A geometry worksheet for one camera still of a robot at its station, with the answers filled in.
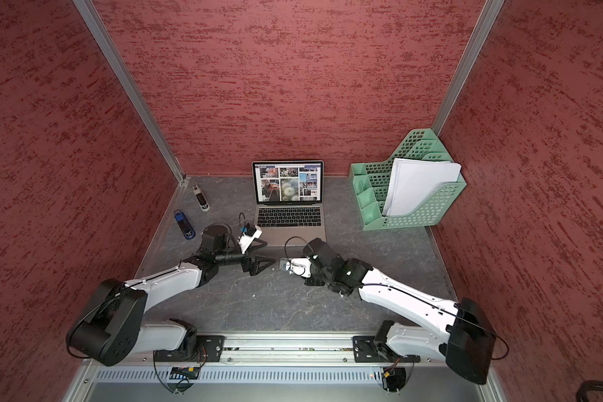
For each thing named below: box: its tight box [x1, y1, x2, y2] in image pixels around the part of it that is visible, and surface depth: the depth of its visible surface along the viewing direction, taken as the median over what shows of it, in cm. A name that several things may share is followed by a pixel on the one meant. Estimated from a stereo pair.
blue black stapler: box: [173, 209, 196, 241], surface depth 104 cm
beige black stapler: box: [191, 185, 211, 212], surface depth 109 cm
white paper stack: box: [382, 158, 463, 217], surface depth 92 cm
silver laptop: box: [252, 159, 327, 247], surface depth 107 cm
